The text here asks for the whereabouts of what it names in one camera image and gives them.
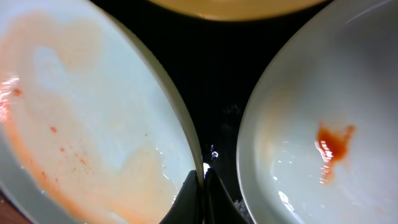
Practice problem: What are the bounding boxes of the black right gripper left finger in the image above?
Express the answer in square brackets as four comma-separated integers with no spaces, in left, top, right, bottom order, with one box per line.
[160,170,202,224]

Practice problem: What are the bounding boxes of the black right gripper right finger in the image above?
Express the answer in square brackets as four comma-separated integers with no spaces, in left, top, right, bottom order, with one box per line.
[204,168,247,224]

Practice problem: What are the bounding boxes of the light green plate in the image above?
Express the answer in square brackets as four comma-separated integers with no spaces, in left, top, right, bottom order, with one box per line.
[1,0,203,223]
[237,0,397,223]

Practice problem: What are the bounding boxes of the black round tray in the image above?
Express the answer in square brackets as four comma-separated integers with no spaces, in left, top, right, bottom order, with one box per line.
[95,0,325,222]

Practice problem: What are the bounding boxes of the yellow plate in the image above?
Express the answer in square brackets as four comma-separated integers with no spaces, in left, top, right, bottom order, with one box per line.
[150,0,325,21]

